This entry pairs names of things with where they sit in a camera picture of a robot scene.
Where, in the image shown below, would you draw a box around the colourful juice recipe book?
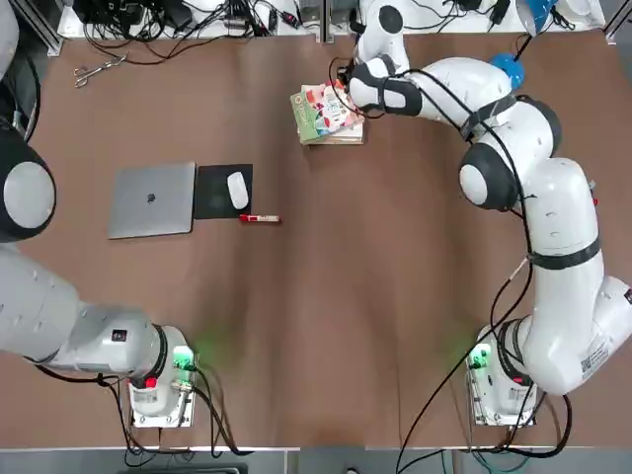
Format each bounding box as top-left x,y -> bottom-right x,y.
289,81 -> 367,145

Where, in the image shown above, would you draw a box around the silver laptop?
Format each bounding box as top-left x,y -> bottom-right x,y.
107,161 -> 197,241

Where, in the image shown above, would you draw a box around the white computer mouse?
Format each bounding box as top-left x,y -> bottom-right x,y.
226,171 -> 250,209

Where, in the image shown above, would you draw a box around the blue desk lamp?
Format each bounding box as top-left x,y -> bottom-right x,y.
490,0 -> 562,91

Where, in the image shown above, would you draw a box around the black mouse mat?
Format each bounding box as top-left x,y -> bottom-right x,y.
192,163 -> 255,221

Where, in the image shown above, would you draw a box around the black power strip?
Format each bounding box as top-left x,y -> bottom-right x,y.
73,0 -> 149,24

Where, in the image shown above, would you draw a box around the silver scissors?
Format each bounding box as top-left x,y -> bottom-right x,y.
73,52 -> 128,90

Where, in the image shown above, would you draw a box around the green-lit connector block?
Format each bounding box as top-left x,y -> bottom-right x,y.
172,345 -> 198,394
467,345 -> 493,371

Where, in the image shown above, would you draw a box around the aluminium frame rail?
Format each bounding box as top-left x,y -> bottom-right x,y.
39,27 -> 65,58
604,0 -> 632,45

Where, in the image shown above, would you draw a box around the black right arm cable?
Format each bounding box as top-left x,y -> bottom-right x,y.
394,68 -> 544,474

